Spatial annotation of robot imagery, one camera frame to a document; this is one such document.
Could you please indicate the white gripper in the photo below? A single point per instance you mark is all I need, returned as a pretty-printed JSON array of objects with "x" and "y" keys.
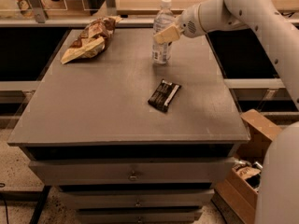
[{"x": 189, "y": 24}]

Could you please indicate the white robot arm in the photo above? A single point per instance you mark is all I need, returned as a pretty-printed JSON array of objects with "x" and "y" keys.
[{"x": 278, "y": 197}]

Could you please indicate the brown chip bag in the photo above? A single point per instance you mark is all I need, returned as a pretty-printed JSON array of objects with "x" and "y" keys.
[{"x": 93, "y": 40}]

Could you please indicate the snack bag in box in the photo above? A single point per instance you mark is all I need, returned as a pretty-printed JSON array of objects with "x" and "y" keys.
[{"x": 247, "y": 172}]

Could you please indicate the black snack bar wrapper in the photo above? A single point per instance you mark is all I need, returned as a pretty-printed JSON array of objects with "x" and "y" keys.
[{"x": 163, "y": 95}]

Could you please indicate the grey drawer cabinet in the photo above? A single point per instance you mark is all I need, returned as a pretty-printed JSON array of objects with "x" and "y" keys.
[{"x": 89, "y": 132}]

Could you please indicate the metal can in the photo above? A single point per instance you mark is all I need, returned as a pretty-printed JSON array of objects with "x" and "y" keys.
[{"x": 257, "y": 165}]

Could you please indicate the cardboard box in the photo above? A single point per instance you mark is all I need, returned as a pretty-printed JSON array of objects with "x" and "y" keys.
[{"x": 240, "y": 188}]

